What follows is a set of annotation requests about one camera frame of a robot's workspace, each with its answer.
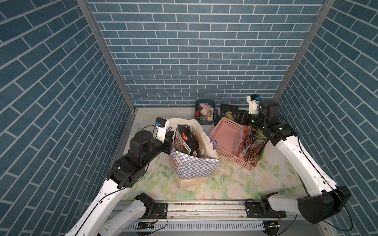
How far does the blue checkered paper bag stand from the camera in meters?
0.65

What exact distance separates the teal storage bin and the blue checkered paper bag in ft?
1.00

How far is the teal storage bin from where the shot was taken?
111 centimetres
